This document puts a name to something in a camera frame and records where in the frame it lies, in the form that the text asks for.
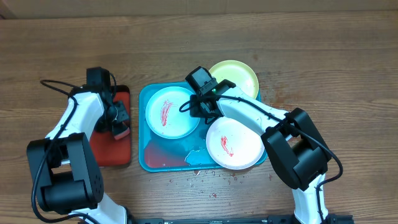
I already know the red sponge with green pad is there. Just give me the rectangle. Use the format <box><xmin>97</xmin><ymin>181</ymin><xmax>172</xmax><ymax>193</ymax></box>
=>
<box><xmin>112</xmin><ymin>122</ymin><xmax>130</xmax><ymax>140</ymax></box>

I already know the white plate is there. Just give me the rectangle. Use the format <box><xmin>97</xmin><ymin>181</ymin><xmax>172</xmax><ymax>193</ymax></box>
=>
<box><xmin>206</xmin><ymin>117</ymin><xmax>264</xmax><ymax>170</ymax></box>

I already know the dark red tray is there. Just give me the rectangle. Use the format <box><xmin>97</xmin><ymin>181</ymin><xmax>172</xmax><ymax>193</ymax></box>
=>
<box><xmin>88</xmin><ymin>85</ymin><xmax>132</xmax><ymax>167</ymax></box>

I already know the light blue plate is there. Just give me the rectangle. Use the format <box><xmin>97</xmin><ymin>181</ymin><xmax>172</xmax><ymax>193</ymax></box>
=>
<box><xmin>146</xmin><ymin>86</ymin><xmax>200</xmax><ymax>139</ymax></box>

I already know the teal plastic tray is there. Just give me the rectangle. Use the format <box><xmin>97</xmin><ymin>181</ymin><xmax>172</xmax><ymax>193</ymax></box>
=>
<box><xmin>138</xmin><ymin>81</ymin><xmax>268</xmax><ymax>173</ymax></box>

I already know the yellow-green plate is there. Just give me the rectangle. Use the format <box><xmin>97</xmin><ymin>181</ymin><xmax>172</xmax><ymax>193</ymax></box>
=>
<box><xmin>209</xmin><ymin>60</ymin><xmax>259</xmax><ymax>99</ymax></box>

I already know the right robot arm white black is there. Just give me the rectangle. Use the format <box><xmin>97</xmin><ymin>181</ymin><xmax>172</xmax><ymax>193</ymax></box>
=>
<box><xmin>180</xmin><ymin>67</ymin><xmax>331</xmax><ymax>223</ymax></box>

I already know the black rail at table edge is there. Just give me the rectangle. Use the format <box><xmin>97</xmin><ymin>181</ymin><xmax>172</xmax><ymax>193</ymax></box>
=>
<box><xmin>132</xmin><ymin>214</ymin><xmax>354</xmax><ymax>224</ymax></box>

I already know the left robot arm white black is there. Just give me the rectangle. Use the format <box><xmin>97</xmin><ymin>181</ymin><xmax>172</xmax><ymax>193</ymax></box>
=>
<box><xmin>27</xmin><ymin>67</ymin><xmax>135</xmax><ymax>224</ymax></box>

